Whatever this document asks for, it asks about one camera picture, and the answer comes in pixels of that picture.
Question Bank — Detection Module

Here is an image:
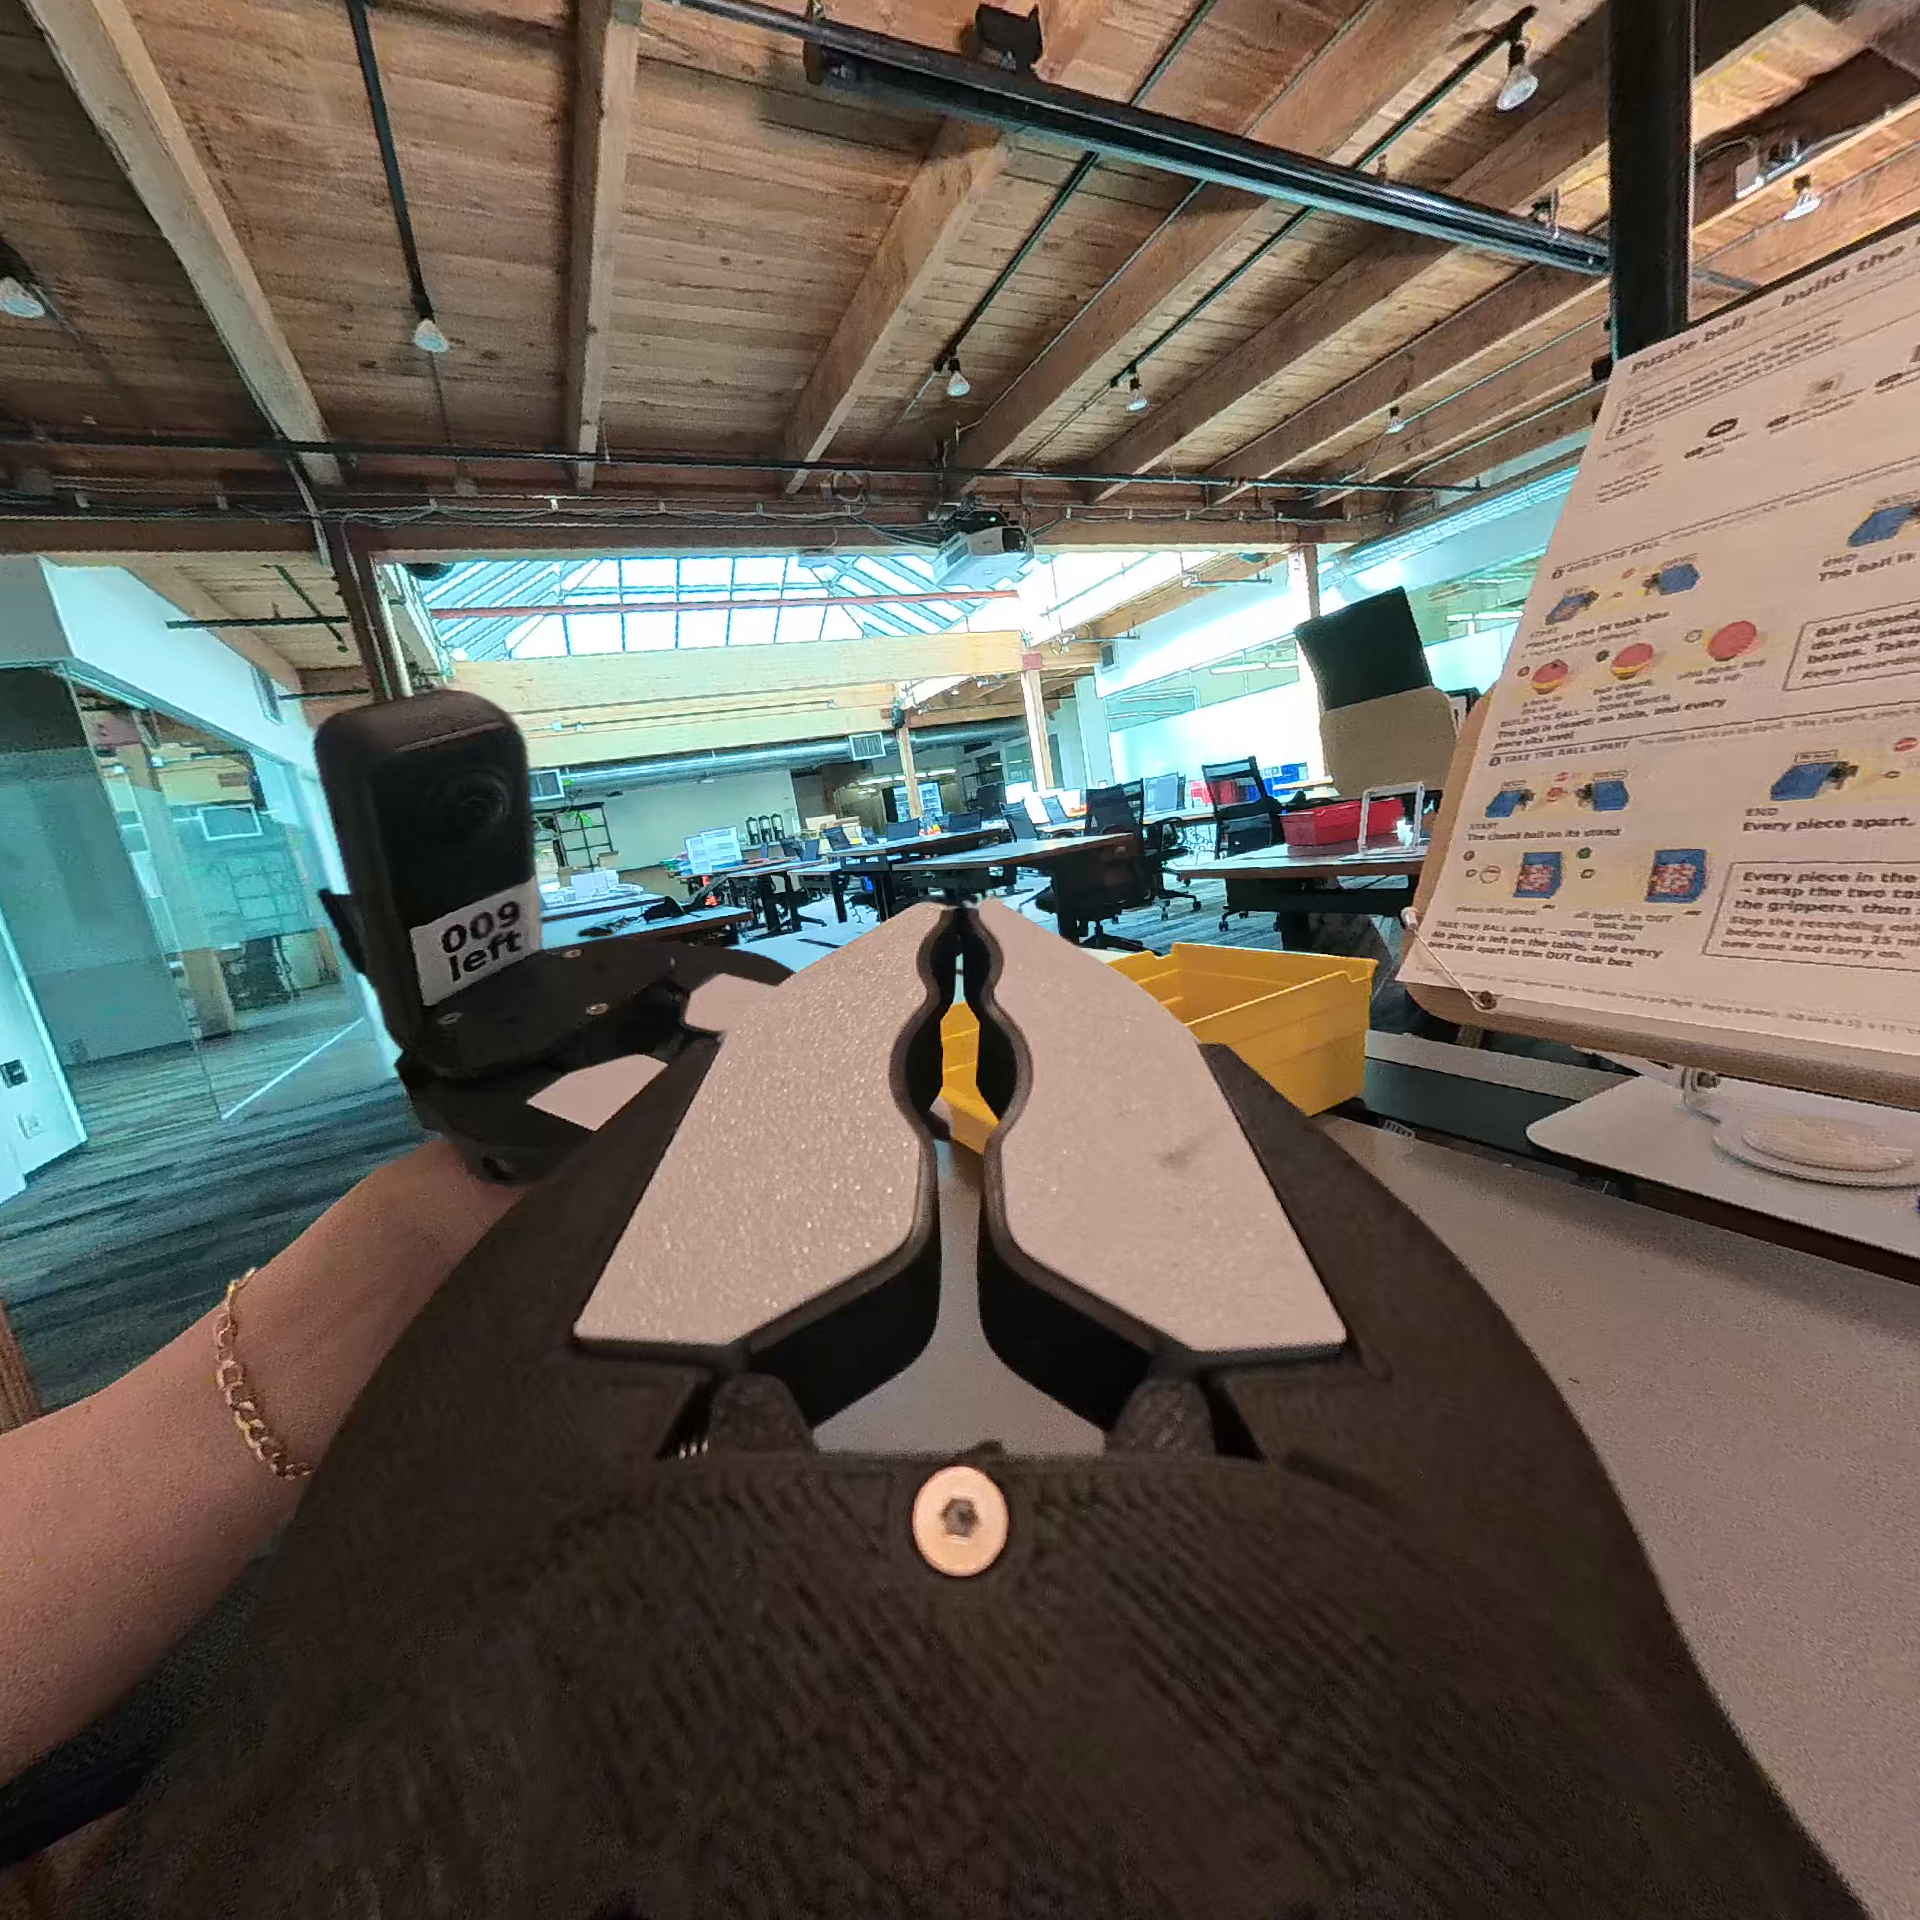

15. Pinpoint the yellow plastic bin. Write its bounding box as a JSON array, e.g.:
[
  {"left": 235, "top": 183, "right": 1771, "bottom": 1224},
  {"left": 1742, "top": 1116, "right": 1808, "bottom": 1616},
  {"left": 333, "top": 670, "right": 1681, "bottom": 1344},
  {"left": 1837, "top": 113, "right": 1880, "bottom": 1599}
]
[{"left": 939, "top": 940, "right": 1376, "bottom": 1156}]

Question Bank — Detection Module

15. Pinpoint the black vertical pole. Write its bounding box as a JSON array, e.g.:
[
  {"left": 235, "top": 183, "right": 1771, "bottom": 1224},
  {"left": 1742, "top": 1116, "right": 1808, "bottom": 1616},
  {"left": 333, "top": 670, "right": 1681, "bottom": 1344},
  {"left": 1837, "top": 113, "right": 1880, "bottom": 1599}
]
[{"left": 1607, "top": 0, "right": 1701, "bottom": 368}]

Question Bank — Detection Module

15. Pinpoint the black panel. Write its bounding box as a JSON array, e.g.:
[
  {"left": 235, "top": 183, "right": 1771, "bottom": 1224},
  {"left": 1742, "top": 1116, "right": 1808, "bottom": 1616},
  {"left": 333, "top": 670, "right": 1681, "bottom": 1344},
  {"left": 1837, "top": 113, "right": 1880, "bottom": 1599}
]
[{"left": 1296, "top": 584, "right": 1436, "bottom": 716}]

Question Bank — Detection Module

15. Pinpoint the printed instruction sheet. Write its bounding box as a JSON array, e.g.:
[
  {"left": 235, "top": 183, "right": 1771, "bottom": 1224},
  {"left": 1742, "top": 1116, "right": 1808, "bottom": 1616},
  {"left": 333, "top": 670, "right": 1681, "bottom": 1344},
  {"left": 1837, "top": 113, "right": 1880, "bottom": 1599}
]
[{"left": 1406, "top": 316, "right": 1920, "bottom": 1081}]

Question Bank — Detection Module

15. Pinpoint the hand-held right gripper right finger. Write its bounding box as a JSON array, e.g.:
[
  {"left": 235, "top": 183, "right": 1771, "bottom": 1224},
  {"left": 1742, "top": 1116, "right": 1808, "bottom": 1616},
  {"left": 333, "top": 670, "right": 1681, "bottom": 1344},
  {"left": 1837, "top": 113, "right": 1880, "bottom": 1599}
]
[{"left": 975, "top": 900, "right": 1353, "bottom": 1382}]

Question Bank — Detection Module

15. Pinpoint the gold chain bracelet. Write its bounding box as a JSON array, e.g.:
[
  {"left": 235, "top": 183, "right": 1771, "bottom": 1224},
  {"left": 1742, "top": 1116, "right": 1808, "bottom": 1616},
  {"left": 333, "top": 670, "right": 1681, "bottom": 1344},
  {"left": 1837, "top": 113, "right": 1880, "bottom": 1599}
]
[{"left": 211, "top": 1270, "right": 313, "bottom": 1488}]

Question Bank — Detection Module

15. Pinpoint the black office chair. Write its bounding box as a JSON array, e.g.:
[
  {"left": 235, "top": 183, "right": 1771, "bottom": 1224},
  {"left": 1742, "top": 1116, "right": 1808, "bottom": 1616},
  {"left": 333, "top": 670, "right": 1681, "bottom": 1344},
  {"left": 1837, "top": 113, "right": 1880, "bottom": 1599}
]
[
  {"left": 1200, "top": 756, "right": 1291, "bottom": 858},
  {"left": 1021, "top": 829, "right": 1166, "bottom": 950}
]

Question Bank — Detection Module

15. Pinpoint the person's left hand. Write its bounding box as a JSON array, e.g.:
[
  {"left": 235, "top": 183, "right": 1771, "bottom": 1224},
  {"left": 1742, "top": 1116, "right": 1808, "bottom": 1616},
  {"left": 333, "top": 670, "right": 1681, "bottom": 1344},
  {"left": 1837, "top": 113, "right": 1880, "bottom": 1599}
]
[{"left": 271, "top": 1150, "right": 521, "bottom": 1449}]

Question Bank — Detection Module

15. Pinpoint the white round disc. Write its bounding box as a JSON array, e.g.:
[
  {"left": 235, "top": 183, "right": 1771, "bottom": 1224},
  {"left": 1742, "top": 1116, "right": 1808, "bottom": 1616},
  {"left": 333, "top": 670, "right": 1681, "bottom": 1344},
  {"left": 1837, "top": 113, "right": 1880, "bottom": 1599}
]
[{"left": 1711, "top": 1094, "right": 1920, "bottom": 1185}]

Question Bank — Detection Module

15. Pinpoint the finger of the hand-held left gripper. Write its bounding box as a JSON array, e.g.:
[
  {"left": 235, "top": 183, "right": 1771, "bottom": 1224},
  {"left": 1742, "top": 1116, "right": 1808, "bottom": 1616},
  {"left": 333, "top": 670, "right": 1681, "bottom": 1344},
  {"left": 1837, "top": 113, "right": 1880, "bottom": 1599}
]
[{"left": 534, "top": 1045, "right": 676, "bottom": 1136}]

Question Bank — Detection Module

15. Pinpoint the red plastic bin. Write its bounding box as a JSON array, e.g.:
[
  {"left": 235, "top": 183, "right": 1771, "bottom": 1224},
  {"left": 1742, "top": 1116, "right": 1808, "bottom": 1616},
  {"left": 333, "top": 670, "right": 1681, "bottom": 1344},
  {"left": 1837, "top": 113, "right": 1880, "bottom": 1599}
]
[{"left": 1281, "top": 793, "right": 1413, "bottom": 849}]

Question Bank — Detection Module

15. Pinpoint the person's left forearm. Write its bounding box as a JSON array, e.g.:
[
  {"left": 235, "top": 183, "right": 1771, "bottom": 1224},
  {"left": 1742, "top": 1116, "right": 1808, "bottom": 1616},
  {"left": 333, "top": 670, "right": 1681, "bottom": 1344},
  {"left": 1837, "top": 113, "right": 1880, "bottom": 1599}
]
[{"left": 0, "top": 1290, "right": 302, "bottom": 1772}]

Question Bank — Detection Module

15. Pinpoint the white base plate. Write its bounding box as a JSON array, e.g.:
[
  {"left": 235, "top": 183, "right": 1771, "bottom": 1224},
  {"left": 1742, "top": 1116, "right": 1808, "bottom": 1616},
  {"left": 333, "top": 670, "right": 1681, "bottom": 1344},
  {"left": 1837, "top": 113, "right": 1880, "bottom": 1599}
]
[{"left": 1525, "top": 1074, "right": 1920, "bottom": 1262}]

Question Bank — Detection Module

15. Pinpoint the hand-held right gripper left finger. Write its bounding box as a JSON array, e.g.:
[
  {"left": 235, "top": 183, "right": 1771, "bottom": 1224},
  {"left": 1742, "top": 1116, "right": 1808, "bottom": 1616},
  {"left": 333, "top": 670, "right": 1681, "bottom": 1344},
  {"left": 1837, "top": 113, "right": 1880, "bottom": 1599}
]
[{"left": 571, "top": 906, "right": 950, "bottom": 1376}]

